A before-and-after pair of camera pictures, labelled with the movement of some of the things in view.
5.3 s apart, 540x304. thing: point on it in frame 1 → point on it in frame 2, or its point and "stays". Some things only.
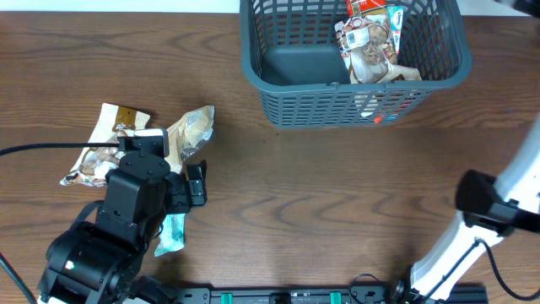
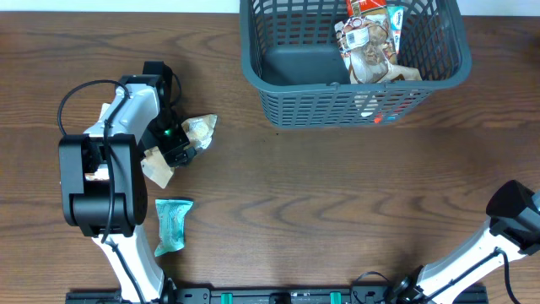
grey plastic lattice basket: x=292 y=54 stays
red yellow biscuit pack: x=366 y=8 stays
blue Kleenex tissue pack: x=396 y=16 stays
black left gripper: x=176 y=190 → x=170 y=143
